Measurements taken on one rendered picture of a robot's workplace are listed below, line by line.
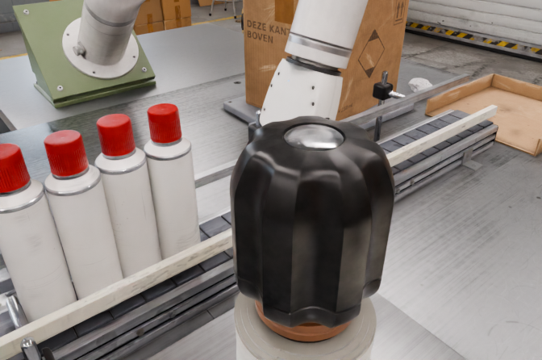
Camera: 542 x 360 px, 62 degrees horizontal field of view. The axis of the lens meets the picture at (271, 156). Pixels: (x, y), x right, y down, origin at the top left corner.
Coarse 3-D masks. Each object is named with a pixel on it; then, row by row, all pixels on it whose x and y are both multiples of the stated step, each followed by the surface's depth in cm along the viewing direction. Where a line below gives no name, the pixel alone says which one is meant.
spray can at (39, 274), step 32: (0, 160) 38; (0, 192) 40; (32, 192) 41; (0, 224) 40; (32, 224) 41; (32, 256) 43; (64, 256) 47; (32, 288) 44; (64, 288) 47; (32, 320) 47
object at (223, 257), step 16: (464, 112) 97; (416, 128) 90; (432, 128) 90; (480, 128) 90; (384, 144) 84; (400, 144) 84; (448, 144) 84; (416, 160) 79; (208, 224) 63; (224, 224) 63; (224, 256) 58; (192, 272) 55; (160, 288) 53; (128, 304) 51; (0, 320) 49; (96, 320) 49; (0, 336) 47; (64, 336) 47; (80, 336) 47
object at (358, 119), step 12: (444, 84) 89; (456, 84) 91; (408, 96) 83; (420, 96) 85; (372, 108) 78; (384, 108) 79; (396, 108) 81; (348, 120) 74; (360, 120) 76; (216, 168) 61; (228, 168) 61; (204, 180) 59; (216, 180) 61; (0, 252) 46; (0, 264) 46
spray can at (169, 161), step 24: (168, 120) 47; (168, 144) 48; (168, 168) 48; (192, 168) 51; (168, 192) 50; (192, 192) 52; (168, 216) 51; (192, 216) 53; (168, 240) 53; (192, 240) 54
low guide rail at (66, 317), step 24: (480, 120) 89; (408, 144) 77; (432, 144) 80; (216, 240) 55; (168, 264) 51; (192, 264) 54; (120, 288) 48; (144, 288) 50; (72, 312) 46; (96, 312) 48; (24, 336) 43; (48, 336) 45
